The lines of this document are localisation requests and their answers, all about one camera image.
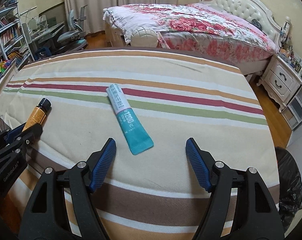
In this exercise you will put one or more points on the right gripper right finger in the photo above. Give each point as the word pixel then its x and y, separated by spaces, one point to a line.
pixel 256 215

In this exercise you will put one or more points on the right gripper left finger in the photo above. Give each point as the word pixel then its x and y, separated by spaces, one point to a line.
pixel 45 216

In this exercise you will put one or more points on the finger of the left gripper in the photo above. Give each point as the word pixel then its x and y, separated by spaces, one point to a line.
pixel 19 129
pixel 28 136

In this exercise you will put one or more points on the yellow bottle black cap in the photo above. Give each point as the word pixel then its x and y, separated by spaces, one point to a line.
pixel 39 113

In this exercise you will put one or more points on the teal white tube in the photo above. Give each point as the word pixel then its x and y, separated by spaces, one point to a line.
pixel 136 136

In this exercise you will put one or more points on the black trash bag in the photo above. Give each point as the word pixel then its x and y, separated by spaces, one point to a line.
pixel 290 197

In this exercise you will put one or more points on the white bed footboard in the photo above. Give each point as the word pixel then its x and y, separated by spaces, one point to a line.
pixel 10 71

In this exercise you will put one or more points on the white bookshelf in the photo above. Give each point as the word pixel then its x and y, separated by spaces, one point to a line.
pixel 13 44

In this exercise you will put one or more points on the grey study desk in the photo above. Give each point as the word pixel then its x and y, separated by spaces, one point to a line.
pixel 33 41

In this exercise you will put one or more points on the grey desk chair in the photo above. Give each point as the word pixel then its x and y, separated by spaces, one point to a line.
pixel 74 39

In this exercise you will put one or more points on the plastic drawer unit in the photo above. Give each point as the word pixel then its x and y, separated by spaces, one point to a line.
pixel 292 113

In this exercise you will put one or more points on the white nightstand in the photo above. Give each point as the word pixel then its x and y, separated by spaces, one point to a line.
pixel 280 81

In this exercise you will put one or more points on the striped bed sheet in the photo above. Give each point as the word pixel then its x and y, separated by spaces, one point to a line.
pixel 154 194

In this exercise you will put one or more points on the floral quilt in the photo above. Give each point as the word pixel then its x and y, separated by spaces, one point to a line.
pixel 194 27

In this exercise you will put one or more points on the white tufted headboard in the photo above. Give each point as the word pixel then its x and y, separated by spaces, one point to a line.
pixel 254 10

